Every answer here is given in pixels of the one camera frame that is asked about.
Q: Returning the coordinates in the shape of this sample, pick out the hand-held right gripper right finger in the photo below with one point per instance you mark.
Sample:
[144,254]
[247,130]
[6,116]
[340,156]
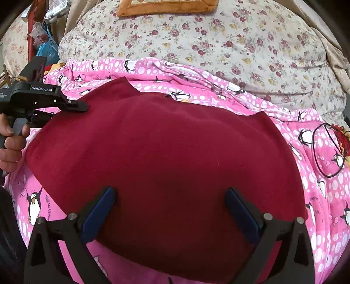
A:
[243,215]

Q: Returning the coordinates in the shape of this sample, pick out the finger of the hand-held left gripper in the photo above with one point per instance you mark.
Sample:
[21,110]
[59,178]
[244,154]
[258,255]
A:
[75,106]

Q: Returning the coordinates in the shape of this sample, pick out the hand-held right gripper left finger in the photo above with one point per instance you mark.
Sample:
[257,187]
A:
[97,215]

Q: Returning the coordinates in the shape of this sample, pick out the dark red sweater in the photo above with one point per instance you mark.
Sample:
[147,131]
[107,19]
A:
[164,169]

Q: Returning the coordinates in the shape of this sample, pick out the person's left hand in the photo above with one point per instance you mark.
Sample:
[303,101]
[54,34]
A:
[13,147]

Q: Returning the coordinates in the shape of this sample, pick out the blue plastic bag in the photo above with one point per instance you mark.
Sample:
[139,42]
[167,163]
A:
[47,47]

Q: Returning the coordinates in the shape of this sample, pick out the pink penguin print blanket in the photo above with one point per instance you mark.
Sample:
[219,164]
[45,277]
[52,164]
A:
[317,213]

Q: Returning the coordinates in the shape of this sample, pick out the beige curtain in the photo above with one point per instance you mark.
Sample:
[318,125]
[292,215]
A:
[73,16]

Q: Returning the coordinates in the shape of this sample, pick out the person's dark clothing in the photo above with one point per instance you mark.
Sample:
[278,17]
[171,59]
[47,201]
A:
[9,240]

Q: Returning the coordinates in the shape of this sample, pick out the orange checkered cushion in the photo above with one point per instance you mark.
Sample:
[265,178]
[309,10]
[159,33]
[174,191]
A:
[166,6]

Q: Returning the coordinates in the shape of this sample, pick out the floral print quilt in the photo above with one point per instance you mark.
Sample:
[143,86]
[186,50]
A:
[218,46]

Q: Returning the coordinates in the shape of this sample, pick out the beige cloth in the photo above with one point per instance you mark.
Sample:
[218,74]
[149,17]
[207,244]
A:
[325,41]

